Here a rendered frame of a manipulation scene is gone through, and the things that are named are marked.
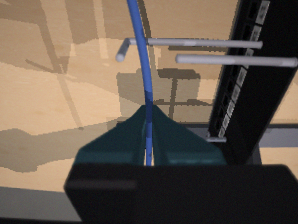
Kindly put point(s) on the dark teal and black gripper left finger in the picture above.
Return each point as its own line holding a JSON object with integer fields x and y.
{"x": 125, "y": 143}

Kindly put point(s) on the blue cable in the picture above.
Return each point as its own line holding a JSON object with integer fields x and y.
{"x": 146, "y": 73}

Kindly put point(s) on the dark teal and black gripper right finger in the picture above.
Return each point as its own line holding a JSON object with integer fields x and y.
{"x": 173, "y": 144}

